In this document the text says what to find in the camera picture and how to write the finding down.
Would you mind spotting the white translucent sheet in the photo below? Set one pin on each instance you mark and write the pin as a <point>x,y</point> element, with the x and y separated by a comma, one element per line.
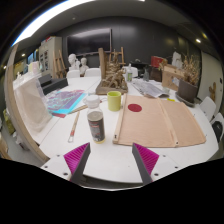
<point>31,103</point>

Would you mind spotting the colourful painted sheet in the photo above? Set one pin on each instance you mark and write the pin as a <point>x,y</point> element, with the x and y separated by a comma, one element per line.
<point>65,101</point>

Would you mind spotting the long wooden frame beam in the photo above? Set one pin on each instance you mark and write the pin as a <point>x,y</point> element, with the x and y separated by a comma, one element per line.
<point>18,110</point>

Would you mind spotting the clear drink bottle white cap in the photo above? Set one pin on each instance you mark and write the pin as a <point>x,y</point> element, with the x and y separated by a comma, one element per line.
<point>96,123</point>

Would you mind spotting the flat round red coaster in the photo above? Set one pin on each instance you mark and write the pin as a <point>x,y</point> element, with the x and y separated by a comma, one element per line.
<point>135,108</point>

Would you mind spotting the tan wooden drawing board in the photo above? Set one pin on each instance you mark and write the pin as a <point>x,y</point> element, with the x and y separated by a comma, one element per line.
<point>160,125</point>

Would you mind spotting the black wall screen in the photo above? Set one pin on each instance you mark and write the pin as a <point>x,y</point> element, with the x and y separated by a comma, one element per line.
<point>89,41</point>

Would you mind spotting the grey printed papers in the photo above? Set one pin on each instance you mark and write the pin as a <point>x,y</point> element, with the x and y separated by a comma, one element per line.
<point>150,88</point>

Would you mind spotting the dark planter with dried plants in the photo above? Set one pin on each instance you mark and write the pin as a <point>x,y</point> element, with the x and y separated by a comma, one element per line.
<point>187,88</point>

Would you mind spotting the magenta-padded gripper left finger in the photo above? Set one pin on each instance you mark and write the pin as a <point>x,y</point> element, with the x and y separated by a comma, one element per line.
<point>75,160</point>

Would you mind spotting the dark grey box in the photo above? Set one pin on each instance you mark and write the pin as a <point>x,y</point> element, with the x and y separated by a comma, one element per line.
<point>53,84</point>

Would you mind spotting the white cabinet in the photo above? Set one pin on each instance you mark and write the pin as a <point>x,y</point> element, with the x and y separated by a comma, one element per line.
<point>48,55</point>

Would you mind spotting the green mug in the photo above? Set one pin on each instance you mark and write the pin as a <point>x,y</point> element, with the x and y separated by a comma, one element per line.
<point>114,101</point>

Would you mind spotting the wooden easel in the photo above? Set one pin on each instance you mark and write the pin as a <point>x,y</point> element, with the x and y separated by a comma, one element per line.
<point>60,65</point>
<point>117,56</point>

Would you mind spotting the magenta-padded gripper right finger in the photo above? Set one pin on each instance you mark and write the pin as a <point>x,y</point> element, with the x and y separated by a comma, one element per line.
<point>146,161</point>

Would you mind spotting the small clear bottle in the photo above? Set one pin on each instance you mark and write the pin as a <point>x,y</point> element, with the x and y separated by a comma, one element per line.
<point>129,74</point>

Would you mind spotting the brown cardboard box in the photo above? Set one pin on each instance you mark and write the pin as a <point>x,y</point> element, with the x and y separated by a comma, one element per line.
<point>170,76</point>

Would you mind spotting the long wooden stick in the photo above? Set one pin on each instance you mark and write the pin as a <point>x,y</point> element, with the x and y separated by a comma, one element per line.
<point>74,126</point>

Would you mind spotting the white plaster bust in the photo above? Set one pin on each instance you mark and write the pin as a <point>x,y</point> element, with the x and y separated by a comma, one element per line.
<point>83,65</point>
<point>73,61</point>

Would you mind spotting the white chair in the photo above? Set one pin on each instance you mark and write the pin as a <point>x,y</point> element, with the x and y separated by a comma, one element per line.
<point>218,126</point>
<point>92,72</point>
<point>73,74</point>
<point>208,107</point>

